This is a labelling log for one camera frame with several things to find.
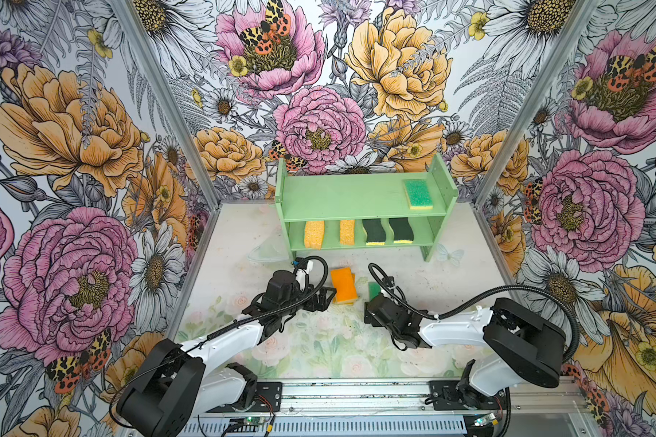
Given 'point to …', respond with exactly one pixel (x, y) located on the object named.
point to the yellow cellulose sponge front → (347, 231)
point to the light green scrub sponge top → (418, 194)
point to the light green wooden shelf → (330, 198)
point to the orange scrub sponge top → (344, 281)
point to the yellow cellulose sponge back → (314, 234)
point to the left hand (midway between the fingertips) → (323, 295)
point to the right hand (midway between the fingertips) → (379, 314)
